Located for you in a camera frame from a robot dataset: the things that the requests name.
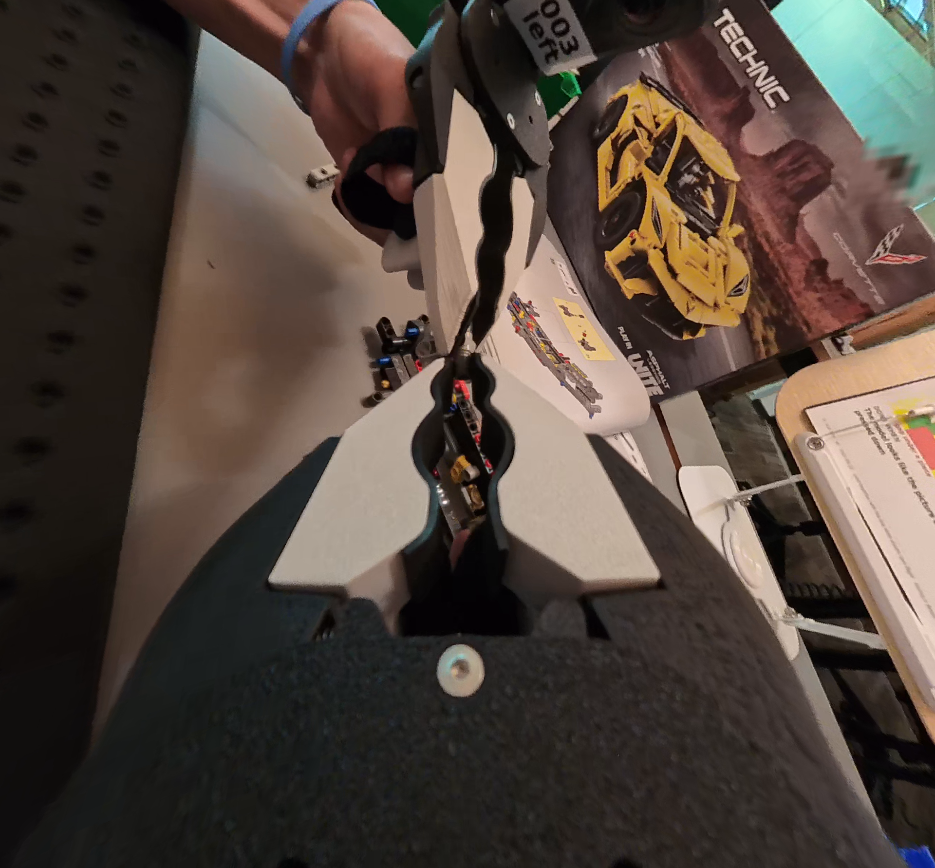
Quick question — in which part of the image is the black lego set box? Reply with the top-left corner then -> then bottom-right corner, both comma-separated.
544,0 -> 935,403

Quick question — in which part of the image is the blue wristband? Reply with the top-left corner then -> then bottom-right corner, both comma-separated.
281,0 -> 381,114

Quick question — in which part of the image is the black perforated panel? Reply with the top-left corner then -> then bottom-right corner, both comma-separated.
0,0 -> 200,836

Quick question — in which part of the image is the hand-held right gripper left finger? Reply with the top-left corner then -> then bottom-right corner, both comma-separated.
267,357 -> 450,634

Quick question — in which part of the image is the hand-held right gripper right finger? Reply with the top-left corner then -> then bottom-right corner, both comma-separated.
475,355 -> 663,631

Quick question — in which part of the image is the person's left hand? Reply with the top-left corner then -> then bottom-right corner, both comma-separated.
291,0 -> 423,246

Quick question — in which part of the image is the white printed sheet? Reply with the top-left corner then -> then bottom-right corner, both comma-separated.
804,375 -> 935,635

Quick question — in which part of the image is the lego instruction booklet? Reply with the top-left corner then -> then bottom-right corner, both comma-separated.
478,236 -> 656,483

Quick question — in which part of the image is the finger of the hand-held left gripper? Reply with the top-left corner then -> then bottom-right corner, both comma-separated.
466,152 -> 554,352
412,88 -> 506,359

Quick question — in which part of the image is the multicoloured lego chassis assembly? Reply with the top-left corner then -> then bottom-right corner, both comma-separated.
361,313 -> 514,534

